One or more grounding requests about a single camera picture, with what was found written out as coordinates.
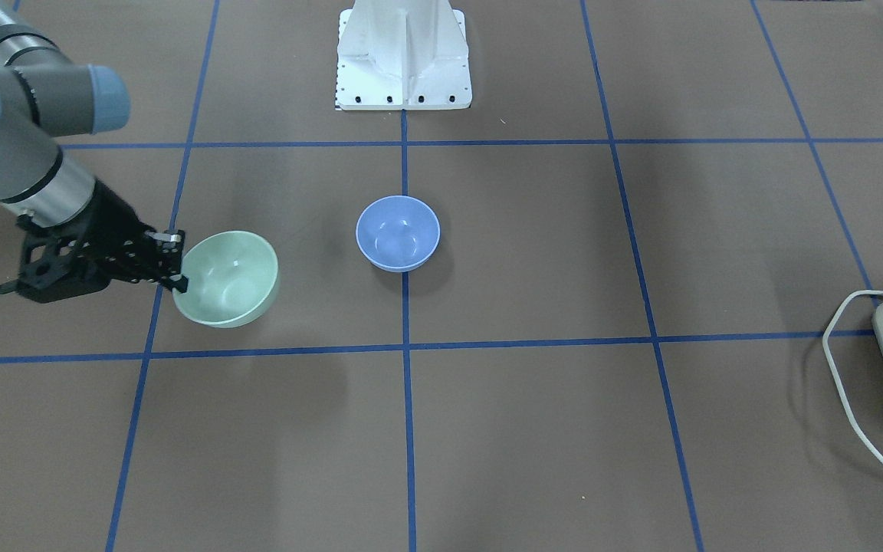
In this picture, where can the blue bowl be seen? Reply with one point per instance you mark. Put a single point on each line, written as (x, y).
(398, 233)

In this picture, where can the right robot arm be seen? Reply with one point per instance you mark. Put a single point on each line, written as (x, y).
(45, 96)

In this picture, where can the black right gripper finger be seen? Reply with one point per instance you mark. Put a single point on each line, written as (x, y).
(169, 277)
(167, 244)

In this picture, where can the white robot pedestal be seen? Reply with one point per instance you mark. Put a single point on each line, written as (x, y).
(402, 55)

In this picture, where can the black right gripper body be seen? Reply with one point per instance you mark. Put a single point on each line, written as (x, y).
(109, 223)

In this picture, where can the green bowl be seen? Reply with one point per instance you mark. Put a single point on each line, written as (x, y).
(233, 278)

